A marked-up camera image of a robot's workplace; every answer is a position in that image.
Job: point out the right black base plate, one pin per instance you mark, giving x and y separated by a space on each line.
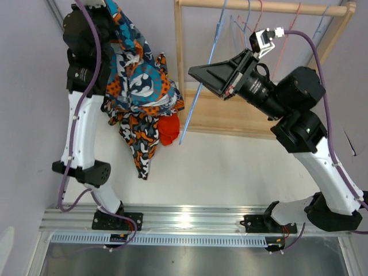
256 223

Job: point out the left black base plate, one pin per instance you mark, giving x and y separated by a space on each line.
132 221

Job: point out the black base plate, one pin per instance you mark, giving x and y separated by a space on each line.
256 223
132 221

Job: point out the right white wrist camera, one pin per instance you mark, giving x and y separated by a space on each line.
262 41

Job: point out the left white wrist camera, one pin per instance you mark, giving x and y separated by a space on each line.
92 3

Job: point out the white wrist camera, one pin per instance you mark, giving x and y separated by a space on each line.
92 3
262 41

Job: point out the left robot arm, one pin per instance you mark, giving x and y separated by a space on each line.
87 32

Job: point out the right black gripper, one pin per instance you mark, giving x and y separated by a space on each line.
219 76

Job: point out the slotted cable duct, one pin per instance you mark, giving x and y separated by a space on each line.
169 240

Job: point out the aluminium mounting rail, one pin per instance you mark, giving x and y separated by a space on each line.
160 219

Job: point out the orange patterned camo shorts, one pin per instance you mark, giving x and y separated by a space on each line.
140 132

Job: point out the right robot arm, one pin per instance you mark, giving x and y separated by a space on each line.
289 103

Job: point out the blue patterned shorts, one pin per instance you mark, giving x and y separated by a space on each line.
138 80

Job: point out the wooden clothes rack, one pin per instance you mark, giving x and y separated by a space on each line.
235 117

